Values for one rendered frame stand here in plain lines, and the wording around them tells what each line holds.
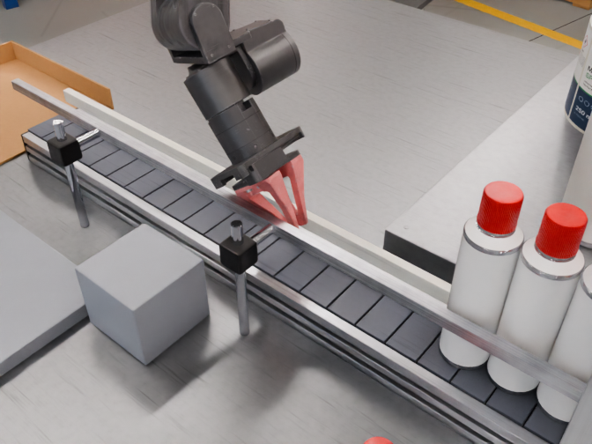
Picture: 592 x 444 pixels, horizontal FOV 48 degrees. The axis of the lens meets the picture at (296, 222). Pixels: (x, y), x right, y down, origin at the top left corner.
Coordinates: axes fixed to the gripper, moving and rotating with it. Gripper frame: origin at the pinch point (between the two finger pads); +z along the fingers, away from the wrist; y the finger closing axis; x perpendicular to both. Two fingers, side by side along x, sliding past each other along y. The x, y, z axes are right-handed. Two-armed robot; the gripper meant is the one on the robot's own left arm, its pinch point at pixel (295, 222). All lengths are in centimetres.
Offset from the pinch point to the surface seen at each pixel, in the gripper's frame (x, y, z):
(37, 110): 54, 5, -31
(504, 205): -27.0, -1.5, 3.2
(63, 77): 56, 14, -35
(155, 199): 20.1, -2.8, -9.4
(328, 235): 0.3, 3.3, 3.8
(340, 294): -2.1, -1.4, 9.3
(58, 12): 275, 144, -106
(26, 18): 281, 129, -110
